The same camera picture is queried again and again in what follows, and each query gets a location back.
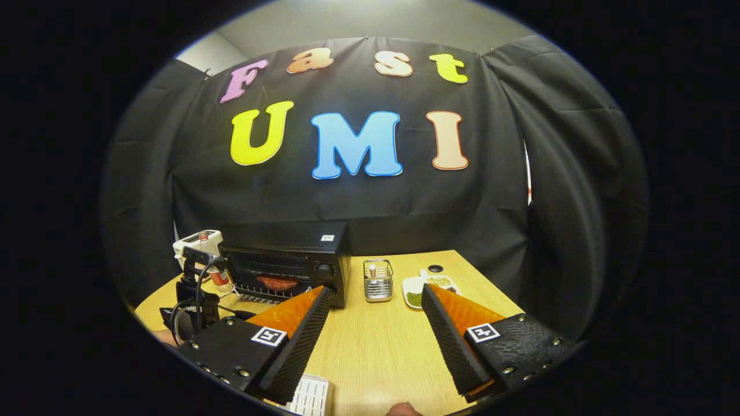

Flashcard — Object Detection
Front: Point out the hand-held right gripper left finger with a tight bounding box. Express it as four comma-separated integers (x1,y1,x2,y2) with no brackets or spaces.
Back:
176,285,336,405

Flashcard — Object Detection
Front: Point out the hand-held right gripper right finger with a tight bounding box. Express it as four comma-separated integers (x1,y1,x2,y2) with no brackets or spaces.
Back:
421,283,579,404

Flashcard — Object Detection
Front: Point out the red meat slice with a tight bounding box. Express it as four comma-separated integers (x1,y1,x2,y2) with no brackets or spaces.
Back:
256,275,301,292

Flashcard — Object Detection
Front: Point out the black electric oven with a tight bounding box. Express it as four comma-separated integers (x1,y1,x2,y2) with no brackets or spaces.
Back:
219,221,352,309

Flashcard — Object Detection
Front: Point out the clear bottle with red label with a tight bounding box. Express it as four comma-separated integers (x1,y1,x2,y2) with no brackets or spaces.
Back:
198,232,233,293

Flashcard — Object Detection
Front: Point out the white slotted tray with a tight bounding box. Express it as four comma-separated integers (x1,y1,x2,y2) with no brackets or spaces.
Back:
276,374,330,415

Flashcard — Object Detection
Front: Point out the white toaster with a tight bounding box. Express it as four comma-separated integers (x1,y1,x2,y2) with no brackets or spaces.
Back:
173,230,224,262

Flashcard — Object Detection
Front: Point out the white divided dish of beans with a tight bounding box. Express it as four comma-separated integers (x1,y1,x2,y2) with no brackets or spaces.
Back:
402,270,462,310

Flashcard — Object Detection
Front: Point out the black backdrop cloth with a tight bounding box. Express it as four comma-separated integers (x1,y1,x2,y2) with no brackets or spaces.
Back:
98,36,649,341

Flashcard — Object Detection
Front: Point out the black cable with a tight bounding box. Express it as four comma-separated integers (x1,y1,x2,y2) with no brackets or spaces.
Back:
172,258,231,336

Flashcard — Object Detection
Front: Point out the metal wire oven rack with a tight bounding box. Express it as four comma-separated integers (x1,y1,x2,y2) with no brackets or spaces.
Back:
238,282,314,303

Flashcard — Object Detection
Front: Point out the metal wire basket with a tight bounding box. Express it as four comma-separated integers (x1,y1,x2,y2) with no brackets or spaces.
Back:
363,259,394,303

